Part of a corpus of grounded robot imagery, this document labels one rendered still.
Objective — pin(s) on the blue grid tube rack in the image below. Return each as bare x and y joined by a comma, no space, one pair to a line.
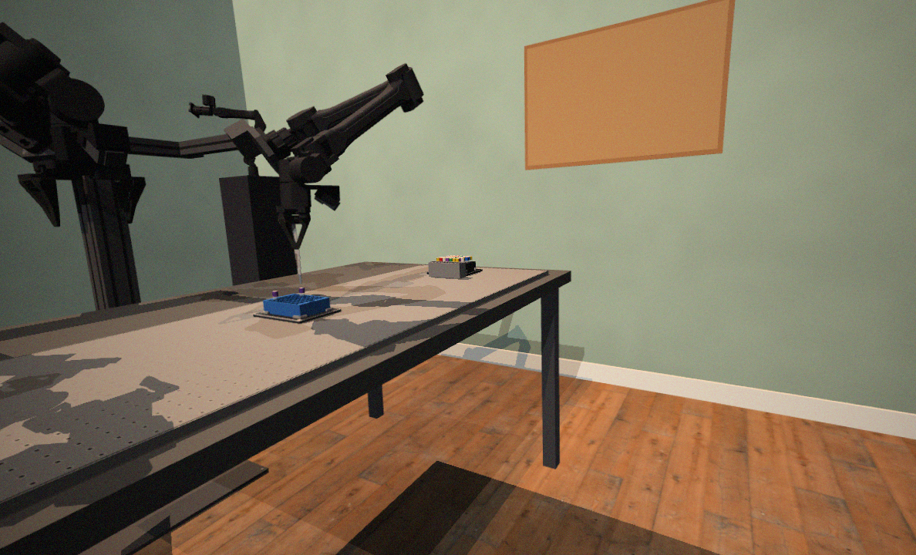
314,305

